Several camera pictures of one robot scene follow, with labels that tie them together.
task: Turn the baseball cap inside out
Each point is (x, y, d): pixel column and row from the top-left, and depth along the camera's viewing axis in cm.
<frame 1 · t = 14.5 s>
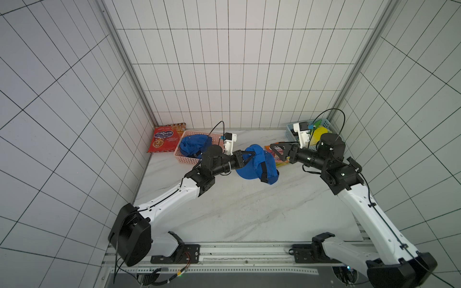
left hand: (252, 157, 72), fingers closed
right hand: (267, 147, 66), fingers open
blue baseball cap: (262, 166, 70), point 29 cm above the table
blue cap in basket: (192, 146, 104), point 8 cm above the table
red cookie snack bag: (166, 138, 112), point 5 cm above the table
yellow toy cabbage: (320, 131, 110), point 9 cm above the table

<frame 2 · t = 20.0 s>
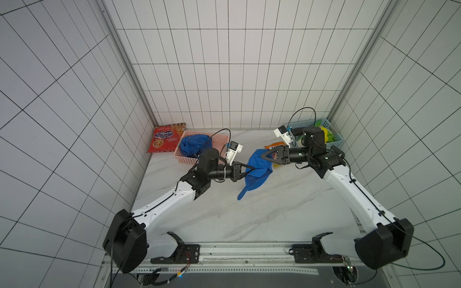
left hand: (250, 172, 70), fingers closed
right hand: (257, 160, 66), fingers open
blue baseball cap: (256, 178, 67), point 28 cm above the table
the other named things where they were.

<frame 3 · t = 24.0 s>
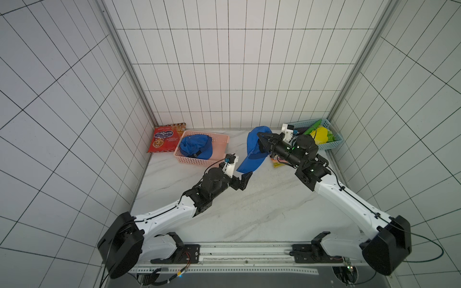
left hand: (240, 170, 78), fingers open
right hand: (249, 135, 66), fingers closed
blue baseball cap: (256, 156, 85), point 19 cm above the table
the other named things where they were.

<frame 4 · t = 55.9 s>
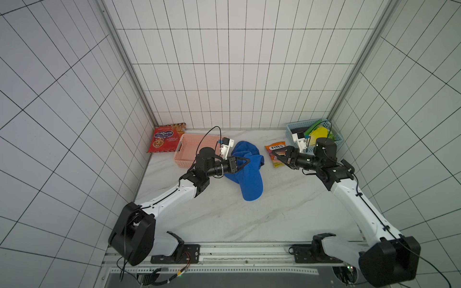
left hand: (246, 164, 73), fingers closed
right hand: (268, 156, 72), fingers open
blue cap in basket: (250, 177, 76), point 21 cm above the table
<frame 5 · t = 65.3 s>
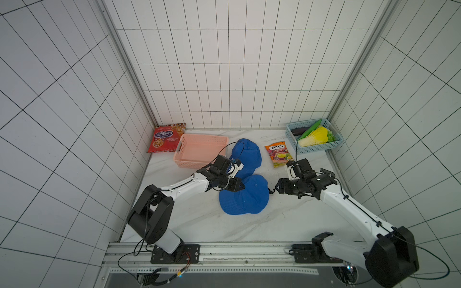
left hand: (239, 190, 83), fingers closed
right hand: (275, 187, 83), fingers open
blue cap in basket: (251, 200, 83), point 8 cm above the table
